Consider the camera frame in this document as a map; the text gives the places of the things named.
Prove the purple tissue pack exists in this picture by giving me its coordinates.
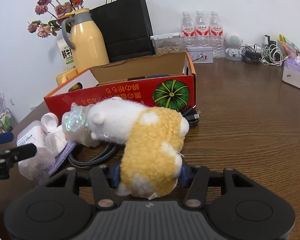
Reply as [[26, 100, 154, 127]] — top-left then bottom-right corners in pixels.
[[282, 56, 300, 89]]

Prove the white yellow plush hamster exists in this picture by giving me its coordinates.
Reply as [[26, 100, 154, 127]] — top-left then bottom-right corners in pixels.
[[87, 97, 190, 199]]

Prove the small white robot toy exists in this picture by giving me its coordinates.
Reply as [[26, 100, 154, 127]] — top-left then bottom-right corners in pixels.
[[225, 32, 243, 61]]

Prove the yellow mug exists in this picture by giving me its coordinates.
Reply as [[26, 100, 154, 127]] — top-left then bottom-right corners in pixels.
[[56, 68, 77, 86]]

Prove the purple cloth pouch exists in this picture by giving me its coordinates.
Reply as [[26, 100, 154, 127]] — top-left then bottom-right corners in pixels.
[[48, 141, 77, 176]]

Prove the white jar lid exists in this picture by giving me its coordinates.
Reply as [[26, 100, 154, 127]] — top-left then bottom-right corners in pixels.
[[40, 112, 59, 132]]

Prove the black paper bag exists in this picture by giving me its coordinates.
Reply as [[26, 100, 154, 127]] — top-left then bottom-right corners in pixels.
[[90, 0, 155, 63]]

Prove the dried pink rose bouquet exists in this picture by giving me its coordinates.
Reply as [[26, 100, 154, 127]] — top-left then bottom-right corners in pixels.
[[27, 0, 84, 38]]

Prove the white tin box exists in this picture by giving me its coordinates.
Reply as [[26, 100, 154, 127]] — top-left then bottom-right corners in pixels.
[[186, 46, 213, 64]]

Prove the braided black cable coil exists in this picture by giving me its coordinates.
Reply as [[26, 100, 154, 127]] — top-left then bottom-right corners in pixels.
[[67, 142, 121, 170]]

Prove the water bottle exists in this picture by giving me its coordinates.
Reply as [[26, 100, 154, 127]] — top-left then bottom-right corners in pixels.
[[194, 10, 210, 47], [210, 11, 224, 59], [181, 11, 196, 47]]

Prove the water bottle left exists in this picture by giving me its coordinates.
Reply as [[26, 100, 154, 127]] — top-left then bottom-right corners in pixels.
[[181, 11, 196, 47]]

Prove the red orange cardboard box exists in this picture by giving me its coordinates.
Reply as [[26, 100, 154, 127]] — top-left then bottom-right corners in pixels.
[[44, 52, 196, 118]]

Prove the black usb cable bundle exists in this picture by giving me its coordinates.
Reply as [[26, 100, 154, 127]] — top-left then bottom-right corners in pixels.
[[181, 104, 202, 128]]

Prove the tangle of charger cables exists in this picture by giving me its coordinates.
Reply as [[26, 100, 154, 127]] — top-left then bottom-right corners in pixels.
[[239, 34, 288, 67]]

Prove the wire storage rack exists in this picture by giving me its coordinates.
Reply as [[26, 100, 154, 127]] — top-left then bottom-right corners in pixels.
[[0, 108, 17, 134]]

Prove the white milk carton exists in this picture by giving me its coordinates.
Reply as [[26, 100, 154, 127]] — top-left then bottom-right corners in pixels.
[[57, 38, 76, 70]]

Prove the water bottle right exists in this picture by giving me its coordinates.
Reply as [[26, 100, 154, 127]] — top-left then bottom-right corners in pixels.
[[210, 11, 224, 59]]

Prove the colourful snack packet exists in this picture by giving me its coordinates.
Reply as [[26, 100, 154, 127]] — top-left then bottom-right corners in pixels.
[[279, 34, 300, 59]]

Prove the water bottle middle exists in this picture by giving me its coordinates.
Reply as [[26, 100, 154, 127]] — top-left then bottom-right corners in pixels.
[[194, 10, 210, 47]]

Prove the clear snack container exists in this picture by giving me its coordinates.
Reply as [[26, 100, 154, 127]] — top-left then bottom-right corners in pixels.
[[150, 33, 185, 55]]

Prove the clear jar with label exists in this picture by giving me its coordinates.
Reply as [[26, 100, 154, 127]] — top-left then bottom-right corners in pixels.
[[17, 120, 56, 182]]

